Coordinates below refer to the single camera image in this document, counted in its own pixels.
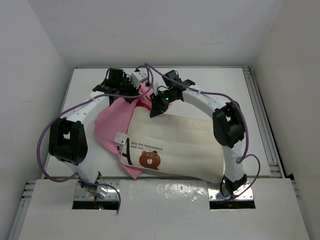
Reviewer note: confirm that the aluminium rail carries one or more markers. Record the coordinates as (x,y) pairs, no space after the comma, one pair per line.
(269,145)
(22,210)

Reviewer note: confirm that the right aluminium rail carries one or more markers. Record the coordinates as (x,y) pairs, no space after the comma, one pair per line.
(269,145)

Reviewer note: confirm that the metal base plate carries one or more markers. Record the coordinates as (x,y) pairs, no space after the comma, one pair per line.
(103,193)
(217,194)

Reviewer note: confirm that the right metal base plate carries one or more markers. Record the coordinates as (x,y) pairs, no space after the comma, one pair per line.
(217,194)

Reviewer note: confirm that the left aluminium rail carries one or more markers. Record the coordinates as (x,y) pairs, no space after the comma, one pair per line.
(22,210)

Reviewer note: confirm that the white front cover panel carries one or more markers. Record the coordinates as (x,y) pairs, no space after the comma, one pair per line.
(164,210)

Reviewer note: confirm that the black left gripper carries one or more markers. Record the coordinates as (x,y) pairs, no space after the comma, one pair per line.
(135,92)

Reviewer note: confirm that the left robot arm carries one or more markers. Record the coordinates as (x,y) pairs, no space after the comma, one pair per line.
(67,136)

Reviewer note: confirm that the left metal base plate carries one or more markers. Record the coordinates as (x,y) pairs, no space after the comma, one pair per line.
(103,193)

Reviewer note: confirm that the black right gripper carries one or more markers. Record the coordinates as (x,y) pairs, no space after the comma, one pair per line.
(158,107)

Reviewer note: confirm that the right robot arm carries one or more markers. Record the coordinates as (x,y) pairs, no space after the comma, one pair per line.
(229,128)

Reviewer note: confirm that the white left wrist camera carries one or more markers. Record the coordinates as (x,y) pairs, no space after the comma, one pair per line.
(138,77)

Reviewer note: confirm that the cream bear print pillow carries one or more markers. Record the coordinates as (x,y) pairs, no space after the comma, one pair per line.
(174,145)

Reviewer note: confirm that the pink satin pillowcase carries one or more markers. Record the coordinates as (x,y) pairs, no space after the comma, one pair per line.
(116,119)

